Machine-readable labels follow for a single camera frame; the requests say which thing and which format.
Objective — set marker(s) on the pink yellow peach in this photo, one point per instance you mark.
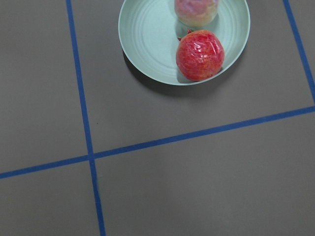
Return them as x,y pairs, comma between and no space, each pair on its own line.
196,13

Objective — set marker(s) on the green plate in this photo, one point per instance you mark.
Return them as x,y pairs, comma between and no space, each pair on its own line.
149,31

